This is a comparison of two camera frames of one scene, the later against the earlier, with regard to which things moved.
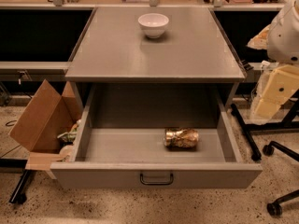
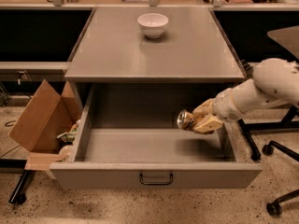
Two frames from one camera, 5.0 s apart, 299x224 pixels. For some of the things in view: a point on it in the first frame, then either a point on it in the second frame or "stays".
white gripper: [285, 37] → [224, 106]
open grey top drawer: [121, 142] stays
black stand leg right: [248, 127] stays
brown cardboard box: [47, 117] stays
